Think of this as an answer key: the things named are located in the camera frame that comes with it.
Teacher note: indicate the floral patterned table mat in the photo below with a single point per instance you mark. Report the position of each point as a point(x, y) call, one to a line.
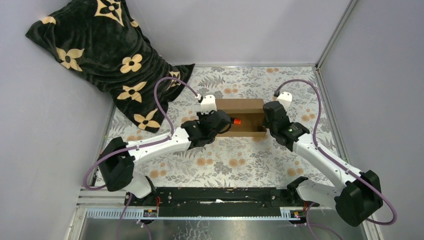
point(246, 161)

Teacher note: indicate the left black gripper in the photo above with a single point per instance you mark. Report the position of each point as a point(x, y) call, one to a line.
point(201, 117)

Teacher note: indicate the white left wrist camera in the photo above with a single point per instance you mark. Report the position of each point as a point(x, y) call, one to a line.
point(207, 104)

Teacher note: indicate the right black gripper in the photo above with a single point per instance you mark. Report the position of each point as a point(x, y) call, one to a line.
point(265, 123)

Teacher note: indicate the aluminium frame rail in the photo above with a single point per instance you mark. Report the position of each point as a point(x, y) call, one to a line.
point(103, 204)

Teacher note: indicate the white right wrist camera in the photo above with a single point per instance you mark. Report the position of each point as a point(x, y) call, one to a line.
point(284, 98)

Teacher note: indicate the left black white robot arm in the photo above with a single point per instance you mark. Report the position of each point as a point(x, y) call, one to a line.
point(119, 159)

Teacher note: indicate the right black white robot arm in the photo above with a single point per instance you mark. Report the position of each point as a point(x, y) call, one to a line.
point(354, 194)

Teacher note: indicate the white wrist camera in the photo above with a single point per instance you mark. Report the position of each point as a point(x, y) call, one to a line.
point(207, 104)
point(284, 98)

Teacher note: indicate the brown cardboard box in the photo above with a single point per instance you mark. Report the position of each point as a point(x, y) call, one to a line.
point(250, 111)

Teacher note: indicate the black floral plush blanket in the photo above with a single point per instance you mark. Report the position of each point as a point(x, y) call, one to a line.
point(100, 42)

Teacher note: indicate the black orange-tipped marker pen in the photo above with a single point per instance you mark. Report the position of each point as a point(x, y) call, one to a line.
point(235, 121)

